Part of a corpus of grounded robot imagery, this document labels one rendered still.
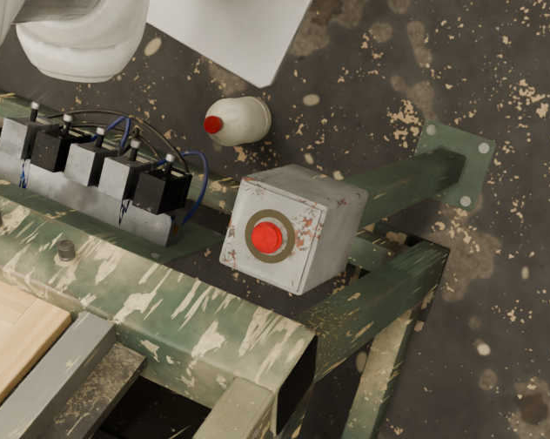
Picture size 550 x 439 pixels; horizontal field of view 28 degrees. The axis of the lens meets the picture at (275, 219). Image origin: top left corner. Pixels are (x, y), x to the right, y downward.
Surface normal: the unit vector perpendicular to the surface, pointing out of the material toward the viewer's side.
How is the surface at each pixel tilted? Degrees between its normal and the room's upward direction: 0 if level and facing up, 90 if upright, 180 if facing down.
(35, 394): 57
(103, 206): 0
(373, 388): 0
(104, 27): 68
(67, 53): 26
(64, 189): 0
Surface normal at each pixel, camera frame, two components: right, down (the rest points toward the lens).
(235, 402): 0.02, -0.71
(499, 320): -0.39, 0.14
